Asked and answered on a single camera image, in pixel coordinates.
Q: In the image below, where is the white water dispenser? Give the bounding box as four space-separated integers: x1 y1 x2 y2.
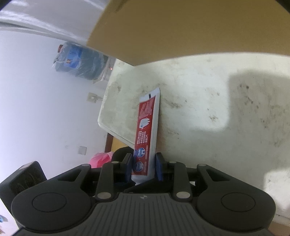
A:
93 57 116 84

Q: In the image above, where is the brown cardboard box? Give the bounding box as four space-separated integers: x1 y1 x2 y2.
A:
87 1 289 65

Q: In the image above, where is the white wall plate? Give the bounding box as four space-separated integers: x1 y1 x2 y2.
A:
78 146 87 155

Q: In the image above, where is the white wall socket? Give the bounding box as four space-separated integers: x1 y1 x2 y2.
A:
87 92 103 103

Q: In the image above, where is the pink plastic bag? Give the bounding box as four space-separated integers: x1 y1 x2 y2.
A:
89 151 113 168

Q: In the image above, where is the black speaker box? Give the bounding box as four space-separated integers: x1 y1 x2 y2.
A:
1 161 47 208

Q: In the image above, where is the blue water jug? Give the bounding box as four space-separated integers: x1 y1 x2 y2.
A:
53 42 109 80

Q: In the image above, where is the red toothpaste tube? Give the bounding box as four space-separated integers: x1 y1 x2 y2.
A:
132 88 160 184

